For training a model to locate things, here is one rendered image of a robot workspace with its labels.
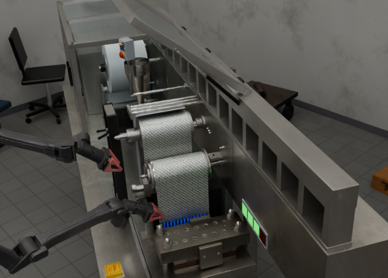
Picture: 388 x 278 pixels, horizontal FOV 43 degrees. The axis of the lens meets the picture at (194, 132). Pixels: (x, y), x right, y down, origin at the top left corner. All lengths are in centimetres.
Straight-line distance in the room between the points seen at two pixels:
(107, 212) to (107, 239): 38
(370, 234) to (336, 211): 20
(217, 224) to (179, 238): 19
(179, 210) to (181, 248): 20
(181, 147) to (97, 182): 67
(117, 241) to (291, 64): 377
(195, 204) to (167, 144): 32
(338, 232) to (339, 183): 15
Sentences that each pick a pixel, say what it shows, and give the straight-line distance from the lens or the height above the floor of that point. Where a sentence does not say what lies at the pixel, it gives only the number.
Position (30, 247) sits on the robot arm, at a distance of 199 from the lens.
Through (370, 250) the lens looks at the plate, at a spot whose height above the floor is 142.
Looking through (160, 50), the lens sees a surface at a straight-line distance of 303.
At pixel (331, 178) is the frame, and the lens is 144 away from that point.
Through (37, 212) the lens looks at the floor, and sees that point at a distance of 436.
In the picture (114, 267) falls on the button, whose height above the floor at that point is 92.
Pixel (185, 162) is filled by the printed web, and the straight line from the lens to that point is 218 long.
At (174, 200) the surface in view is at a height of 114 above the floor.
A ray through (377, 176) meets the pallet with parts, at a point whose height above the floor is 13.
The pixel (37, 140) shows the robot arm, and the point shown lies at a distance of 218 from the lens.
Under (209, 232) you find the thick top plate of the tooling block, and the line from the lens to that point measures 222.
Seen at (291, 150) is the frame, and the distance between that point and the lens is 156.
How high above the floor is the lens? 242
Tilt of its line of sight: 27 degrees down
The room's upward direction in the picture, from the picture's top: 3 degrees counter-clockwise
